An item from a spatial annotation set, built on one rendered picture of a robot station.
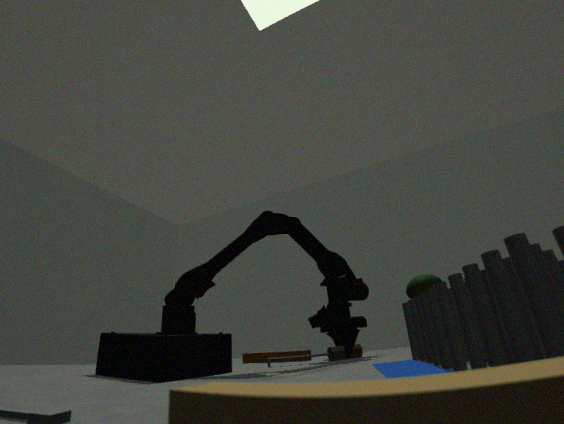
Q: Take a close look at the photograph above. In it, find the orange-brown flat bar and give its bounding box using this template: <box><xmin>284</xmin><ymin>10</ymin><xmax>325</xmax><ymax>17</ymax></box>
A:
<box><xmin>242</xmin><ymin>350</ymin><xmax>311</xmax><ymax>363</ymax></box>

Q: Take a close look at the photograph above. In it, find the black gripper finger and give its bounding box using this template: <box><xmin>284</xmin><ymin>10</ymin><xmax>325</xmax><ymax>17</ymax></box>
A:
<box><xmin>326</xmin><ymin>332</ymin><xmax>343</xmax><ymax>346</ymax></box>
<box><xmin>336</xmin><ymin>330</ymin><xmax>361</xmax><ymax>358</ymax></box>

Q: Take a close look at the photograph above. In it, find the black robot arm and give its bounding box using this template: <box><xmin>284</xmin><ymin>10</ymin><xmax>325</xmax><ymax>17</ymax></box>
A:
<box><xmin>156</xmin><ymin>210</ymin><xmax>369</xmax><ymax>335</ymax></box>

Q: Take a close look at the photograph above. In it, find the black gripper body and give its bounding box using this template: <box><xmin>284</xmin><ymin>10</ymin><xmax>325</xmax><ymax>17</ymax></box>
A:
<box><xmin>320</xmin><ymin>299</ymin><xmax>367</xmax><ymax>333</ymax></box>

